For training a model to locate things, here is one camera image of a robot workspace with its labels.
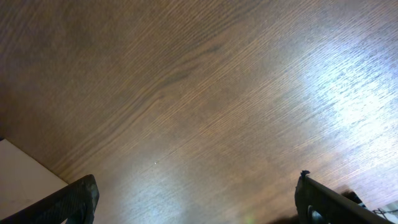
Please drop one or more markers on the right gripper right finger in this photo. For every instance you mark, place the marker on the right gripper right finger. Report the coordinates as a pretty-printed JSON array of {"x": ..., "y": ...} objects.
[{"x": 316, "y": 203}]

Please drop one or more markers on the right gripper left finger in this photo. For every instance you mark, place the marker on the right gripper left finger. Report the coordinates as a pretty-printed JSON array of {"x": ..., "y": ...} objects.
[{"x": 75, "y": 203}]

